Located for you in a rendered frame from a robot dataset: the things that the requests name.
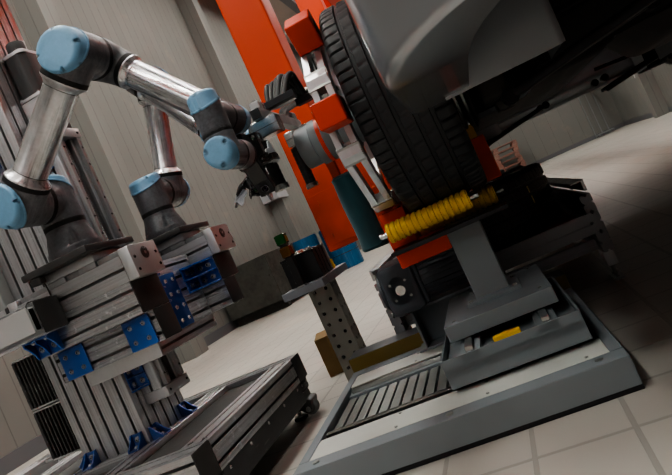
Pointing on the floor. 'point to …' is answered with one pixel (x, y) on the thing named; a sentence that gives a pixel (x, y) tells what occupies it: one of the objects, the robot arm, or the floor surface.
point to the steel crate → (260, 288)
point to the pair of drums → (333, 251)
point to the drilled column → (337, 323)
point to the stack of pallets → (508, 155)
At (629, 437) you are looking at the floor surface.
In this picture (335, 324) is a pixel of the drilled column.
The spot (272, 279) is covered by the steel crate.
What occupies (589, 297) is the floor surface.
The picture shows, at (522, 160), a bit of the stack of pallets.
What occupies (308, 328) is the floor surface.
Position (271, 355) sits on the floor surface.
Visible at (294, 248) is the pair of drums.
